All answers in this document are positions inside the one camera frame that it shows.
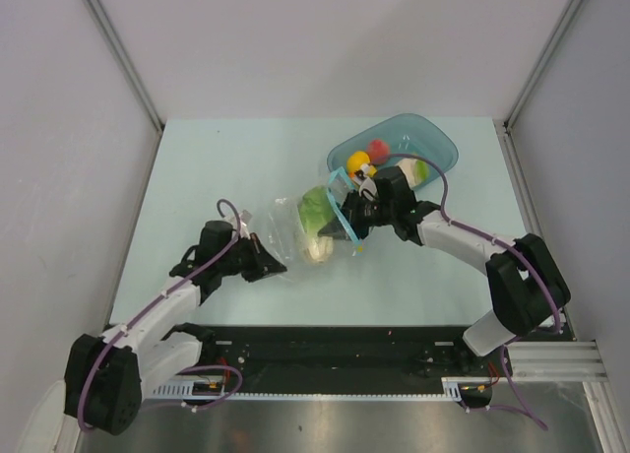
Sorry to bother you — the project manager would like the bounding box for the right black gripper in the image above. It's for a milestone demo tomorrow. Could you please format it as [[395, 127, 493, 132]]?
[[321, 189, 396, 240]]

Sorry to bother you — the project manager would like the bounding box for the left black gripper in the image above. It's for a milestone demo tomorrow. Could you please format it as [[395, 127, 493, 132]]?
[[218, 232, 285, 283]]

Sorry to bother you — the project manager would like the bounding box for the green fake lettuce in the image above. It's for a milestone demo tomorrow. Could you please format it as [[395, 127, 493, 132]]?
[[297, 186, 335, 264]]

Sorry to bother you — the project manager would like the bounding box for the clear zip top bag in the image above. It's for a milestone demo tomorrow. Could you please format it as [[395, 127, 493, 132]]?
[[255, 167, 363, 283]]

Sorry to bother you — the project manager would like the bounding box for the yellow fake lemon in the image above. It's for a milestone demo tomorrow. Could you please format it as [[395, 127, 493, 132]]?
[[346, 151, 377, 178]]

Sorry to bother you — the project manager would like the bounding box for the red fake pepper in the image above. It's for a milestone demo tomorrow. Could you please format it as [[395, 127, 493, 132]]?
[[366, 139, 390, 163]]

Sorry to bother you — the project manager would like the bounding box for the white fake garlic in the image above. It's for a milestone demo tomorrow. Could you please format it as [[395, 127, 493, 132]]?
[[396, 158, 430, 189]]

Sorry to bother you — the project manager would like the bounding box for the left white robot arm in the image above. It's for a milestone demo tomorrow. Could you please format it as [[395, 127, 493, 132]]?
[[64, 221, 287, 435]]

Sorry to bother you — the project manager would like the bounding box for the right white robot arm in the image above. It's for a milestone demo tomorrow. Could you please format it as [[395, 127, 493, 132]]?
[[318, 167, 571, 375]]

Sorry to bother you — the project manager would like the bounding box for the teal plastic bin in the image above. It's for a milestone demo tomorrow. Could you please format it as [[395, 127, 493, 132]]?
[[325, 113, 459, 195]]

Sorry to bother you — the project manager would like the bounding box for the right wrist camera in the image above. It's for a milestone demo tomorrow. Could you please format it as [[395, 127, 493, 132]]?
[[354, 163, 378, 201]]

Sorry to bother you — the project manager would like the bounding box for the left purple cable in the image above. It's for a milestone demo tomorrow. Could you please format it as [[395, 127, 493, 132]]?
[[78, 199, 242, 432]]

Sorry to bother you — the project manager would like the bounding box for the purple cable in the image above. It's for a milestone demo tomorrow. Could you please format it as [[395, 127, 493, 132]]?
[[78, 199, 242, 432], [383, 153, 565, 430]]

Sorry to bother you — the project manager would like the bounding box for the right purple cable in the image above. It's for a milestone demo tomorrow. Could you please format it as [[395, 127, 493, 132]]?
[[383, 153, 565, 430]]

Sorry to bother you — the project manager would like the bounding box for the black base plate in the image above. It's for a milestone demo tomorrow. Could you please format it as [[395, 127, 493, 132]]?
[[199, 326, 512, 381]]

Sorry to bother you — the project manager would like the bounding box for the white cable duct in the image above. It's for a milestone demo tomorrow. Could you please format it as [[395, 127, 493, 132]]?
[[149, 371, 497, 402]]

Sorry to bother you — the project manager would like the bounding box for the aluminium frame rail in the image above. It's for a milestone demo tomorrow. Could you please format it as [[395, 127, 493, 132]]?
[[508, 342, 607, 382]]

